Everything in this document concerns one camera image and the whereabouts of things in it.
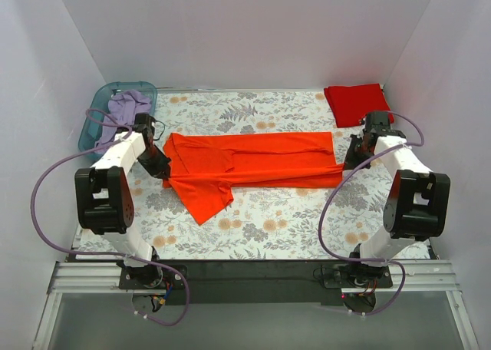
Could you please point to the folded red t shirt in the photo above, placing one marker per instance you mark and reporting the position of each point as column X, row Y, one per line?
column 350, row 104

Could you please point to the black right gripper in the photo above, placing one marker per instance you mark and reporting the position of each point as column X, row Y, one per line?
column 353, row 158

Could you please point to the floral patterned table mat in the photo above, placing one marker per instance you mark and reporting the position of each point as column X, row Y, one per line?
column 268, row 223

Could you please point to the crumpled lavender t shirt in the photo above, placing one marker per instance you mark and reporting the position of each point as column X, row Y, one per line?
column 123, row 107

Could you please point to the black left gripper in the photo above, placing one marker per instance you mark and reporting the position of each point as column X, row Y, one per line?
column 158, row 165

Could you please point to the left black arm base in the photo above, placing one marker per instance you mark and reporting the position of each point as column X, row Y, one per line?
column 147, row 277

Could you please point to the teal plastic bin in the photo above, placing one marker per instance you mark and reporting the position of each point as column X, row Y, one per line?
column 91, row 131

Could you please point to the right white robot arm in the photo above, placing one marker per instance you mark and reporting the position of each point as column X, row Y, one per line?
column 416, row 206

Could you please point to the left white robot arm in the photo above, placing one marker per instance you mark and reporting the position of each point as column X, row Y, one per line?
column 104, row 202

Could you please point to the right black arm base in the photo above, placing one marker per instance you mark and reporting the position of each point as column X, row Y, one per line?
column 338, row 273

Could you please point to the orange t shirt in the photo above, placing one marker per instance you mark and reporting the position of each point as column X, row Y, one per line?
column 204, row 169

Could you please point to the aluminium rail frame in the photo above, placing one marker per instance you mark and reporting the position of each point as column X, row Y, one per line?
column 256, row 305

